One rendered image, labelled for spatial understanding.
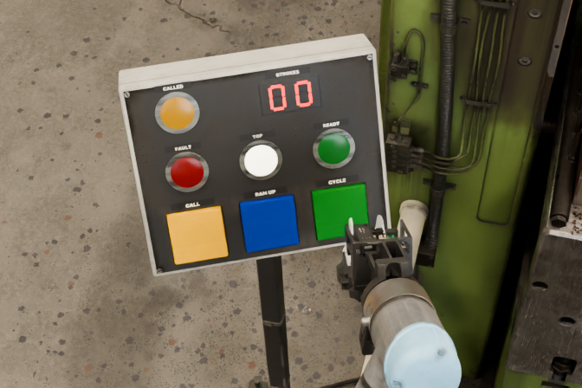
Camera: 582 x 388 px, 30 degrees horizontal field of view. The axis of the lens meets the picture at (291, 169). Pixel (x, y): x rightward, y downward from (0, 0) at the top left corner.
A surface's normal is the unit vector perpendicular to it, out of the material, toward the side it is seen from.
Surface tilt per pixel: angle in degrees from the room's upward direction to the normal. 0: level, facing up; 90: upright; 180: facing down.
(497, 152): 90
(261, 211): 60
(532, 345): 90
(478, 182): 90
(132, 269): 0
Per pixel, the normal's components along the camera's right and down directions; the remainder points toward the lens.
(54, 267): -0.03, -0.60
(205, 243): 0.14, 0.38
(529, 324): -0.26, 0.78
